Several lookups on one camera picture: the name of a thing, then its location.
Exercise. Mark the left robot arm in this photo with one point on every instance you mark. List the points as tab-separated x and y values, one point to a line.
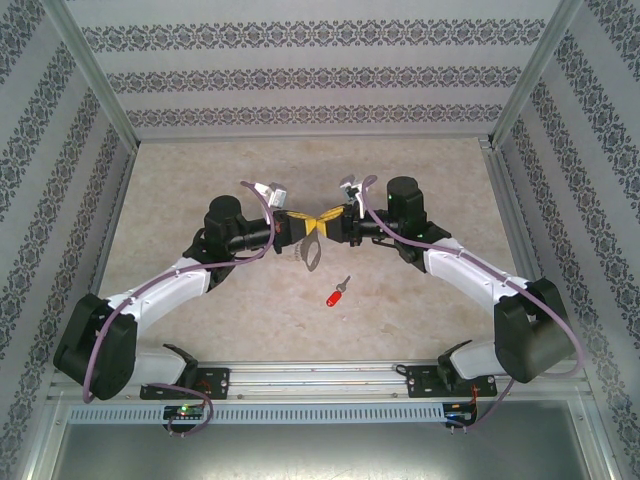
165	285

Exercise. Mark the aluminium mounting rail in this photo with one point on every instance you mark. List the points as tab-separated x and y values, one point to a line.
310	380

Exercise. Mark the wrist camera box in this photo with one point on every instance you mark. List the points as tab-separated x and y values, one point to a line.
274	194
350	187

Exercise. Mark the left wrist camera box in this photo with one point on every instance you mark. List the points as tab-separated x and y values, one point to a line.
274	194

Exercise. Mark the grey metal sheet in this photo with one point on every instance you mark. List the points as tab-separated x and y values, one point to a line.
320	452

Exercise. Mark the aluminium side rail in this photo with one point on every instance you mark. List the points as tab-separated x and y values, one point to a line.
110	235
501	180

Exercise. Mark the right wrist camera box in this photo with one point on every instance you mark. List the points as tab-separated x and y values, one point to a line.
350	187

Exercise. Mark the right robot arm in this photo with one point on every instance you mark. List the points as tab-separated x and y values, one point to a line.
465	272

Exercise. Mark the aluminium frame post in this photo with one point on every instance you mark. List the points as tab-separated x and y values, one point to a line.
90	70
537	70

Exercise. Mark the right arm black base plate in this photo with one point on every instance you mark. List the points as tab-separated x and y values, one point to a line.
420	382

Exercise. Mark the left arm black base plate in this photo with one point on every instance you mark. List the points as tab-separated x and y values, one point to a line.
215	382

